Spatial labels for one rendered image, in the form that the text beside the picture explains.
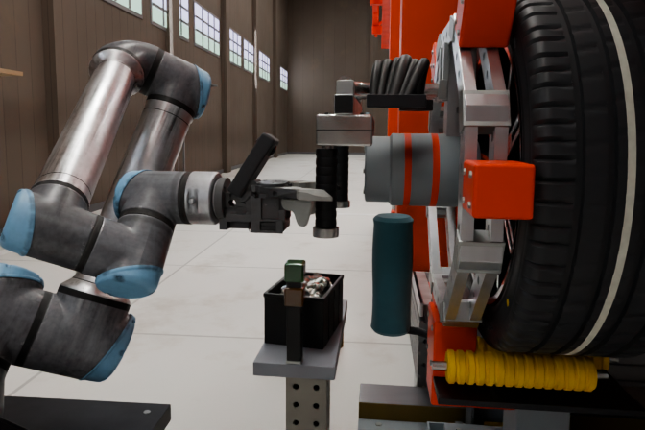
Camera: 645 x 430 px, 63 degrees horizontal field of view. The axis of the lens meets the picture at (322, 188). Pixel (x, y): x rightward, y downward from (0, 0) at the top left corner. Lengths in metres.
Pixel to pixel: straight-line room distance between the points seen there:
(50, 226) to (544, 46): 0.73
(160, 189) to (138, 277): 0.15
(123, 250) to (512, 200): 0.55
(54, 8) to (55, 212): 4.97
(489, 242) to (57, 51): 5.21
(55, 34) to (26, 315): 4.70
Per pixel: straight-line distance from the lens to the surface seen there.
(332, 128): 0.85
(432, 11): 1.56
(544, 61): 0.79
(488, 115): 0.78
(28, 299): 1.19
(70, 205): 0.87
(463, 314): 0.97
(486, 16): 0.85
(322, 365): 1.13
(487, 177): 0.69
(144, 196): 0.90
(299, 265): 1.06
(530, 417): 1.16
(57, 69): 5.69
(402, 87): 0.84
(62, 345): 1.18
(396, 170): 0.97
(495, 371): 1.00
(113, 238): 0.85
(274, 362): 1.15
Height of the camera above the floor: 0.92
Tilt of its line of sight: 6 degrees down
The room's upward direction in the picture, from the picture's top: 1 degrees clockwise
